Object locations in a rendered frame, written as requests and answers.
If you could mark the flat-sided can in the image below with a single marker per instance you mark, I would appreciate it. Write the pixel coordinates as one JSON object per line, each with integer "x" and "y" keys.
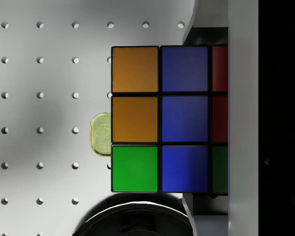
{"x": 102, "y": 134}

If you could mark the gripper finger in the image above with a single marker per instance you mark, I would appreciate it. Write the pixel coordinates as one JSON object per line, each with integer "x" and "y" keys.
{"x": 209, "y": 205}
{"x": 206, "y": 35}

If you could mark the black plate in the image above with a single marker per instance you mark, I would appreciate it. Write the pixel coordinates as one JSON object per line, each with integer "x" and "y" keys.
{"x": 137, "y": 221}

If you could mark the puzzle cube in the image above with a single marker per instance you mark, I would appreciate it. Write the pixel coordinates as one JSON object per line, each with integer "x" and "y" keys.
{"x": 172, "y": 118}

